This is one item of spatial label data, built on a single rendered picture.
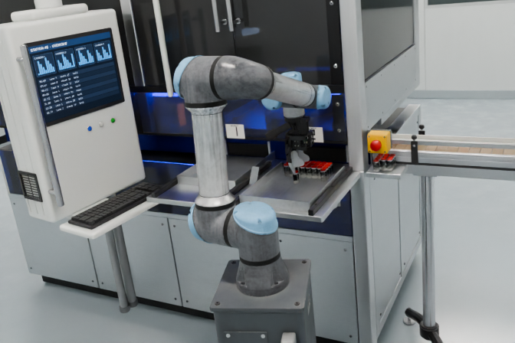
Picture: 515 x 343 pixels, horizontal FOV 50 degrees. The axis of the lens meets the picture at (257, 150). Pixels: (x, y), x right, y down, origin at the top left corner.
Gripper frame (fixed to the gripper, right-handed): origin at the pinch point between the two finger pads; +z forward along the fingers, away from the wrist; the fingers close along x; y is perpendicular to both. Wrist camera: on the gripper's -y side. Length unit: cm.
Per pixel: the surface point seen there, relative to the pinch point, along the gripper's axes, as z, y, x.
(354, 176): 5.8, 18.7, 11.5
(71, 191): 4, -82, -30
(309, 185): 5.6, 6.2, -0.9
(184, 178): 3.2, -41.9, -10.5
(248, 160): 5.6, -30.0, 19.3
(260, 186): 5.0, -10.9, -6.9
